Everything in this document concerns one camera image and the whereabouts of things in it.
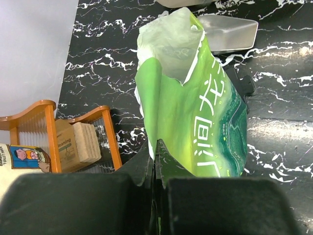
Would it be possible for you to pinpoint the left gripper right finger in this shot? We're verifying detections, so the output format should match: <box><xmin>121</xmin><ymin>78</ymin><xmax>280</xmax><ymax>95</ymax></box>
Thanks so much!
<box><xmin>156</xmin><ymin>140</ymin><xmax>300</xmax><ymax>235</ymax></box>

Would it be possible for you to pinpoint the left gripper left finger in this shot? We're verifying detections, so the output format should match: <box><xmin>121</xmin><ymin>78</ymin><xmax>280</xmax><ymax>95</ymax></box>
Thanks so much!
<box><xmin>0</xmin><ymin>143</ymin><xmax>154</xmax><ymax>235</ymax></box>

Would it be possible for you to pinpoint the green litter bag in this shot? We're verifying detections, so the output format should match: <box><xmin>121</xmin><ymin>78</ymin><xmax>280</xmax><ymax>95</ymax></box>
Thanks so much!
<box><xmin>135</xmin><ymin>7</ymin><xmax>247</xmax><ymax>177</ymax></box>

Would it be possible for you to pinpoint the black bag clip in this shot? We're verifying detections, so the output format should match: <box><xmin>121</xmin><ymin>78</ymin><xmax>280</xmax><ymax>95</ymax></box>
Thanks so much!
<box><xmin>225</xmin><ymin>68</ymin><xmax>255</xmax><ymax>103</ymax></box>

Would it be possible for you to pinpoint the grey metal scoop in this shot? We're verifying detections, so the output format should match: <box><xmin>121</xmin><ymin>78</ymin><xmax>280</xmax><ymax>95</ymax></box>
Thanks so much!
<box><xmin>198</xmin><ymin>15</ymin><xmax>259</xmax><ymax>55</ymax></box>

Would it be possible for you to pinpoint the yellow litter box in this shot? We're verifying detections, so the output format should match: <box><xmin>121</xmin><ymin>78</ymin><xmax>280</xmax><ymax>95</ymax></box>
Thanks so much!
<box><xmin>156</xmin><ymin>0</ymin><xmax>217</xmax><ymax>8</ymax></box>

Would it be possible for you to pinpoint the beige sponge pack right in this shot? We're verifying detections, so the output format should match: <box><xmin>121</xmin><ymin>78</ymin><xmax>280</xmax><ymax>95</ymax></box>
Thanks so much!
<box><xmin>55</xmin><ymin>119</ymin><xmax>101</xmax><ymax>173</ymax></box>

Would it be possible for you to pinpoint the orange wooden shelf rack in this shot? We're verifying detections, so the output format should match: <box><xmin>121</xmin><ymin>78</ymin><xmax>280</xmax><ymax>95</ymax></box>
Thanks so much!
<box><xmin>0</xmin><ymin>100</ymin><xmax>122</xmax><ymax>173</ymax></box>

